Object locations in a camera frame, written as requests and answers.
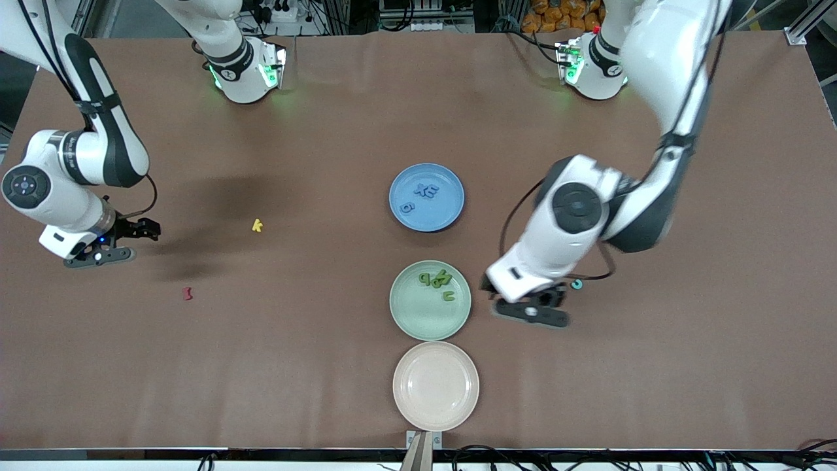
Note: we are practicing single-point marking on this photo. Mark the aluminium frame profile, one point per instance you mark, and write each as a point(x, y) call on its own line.
point(796, 36)

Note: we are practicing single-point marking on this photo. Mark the brown table cover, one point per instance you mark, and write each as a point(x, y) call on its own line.
point(327, 131)

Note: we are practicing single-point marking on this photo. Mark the green capital letter N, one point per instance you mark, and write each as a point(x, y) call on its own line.
point(445, 276)

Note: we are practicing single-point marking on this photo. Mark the bag of orange fruit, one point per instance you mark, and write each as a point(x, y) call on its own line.
point(549, 16)

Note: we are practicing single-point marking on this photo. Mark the blue digit 6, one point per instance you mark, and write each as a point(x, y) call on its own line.
point(406, 208)

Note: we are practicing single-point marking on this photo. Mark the blue plate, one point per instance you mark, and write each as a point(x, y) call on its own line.
point(435, 216)

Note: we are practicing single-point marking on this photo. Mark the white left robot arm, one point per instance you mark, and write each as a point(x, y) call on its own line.
point(660, 52)

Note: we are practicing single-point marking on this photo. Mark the green plate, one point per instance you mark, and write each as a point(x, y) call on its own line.
point(425, 317)

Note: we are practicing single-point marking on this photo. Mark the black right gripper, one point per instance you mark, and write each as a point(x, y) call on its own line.
point(131, 229)

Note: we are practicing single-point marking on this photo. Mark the grey power strip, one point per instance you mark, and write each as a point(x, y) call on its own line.
point(428, 25)

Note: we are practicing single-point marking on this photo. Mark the white power strip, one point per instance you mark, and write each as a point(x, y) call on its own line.
point(284, 13)

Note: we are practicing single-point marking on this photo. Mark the beige plate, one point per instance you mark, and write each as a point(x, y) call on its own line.
point(435, 386)

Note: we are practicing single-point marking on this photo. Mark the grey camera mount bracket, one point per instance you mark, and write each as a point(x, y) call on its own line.
point(418, 451)

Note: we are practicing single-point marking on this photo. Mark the blue letter X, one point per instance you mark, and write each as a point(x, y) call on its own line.
point(420, 191)

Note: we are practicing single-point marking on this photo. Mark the green lowercase letter p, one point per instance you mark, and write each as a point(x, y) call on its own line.
point(424, 279)

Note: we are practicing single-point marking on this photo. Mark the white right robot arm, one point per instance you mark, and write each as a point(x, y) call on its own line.
point(65, 209)

